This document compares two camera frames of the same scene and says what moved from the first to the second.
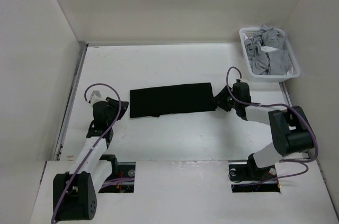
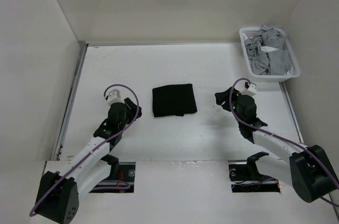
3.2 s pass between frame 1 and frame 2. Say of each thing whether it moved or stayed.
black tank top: moved
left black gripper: moved
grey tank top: stayed
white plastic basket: stayed
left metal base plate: stayed
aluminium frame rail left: stayed
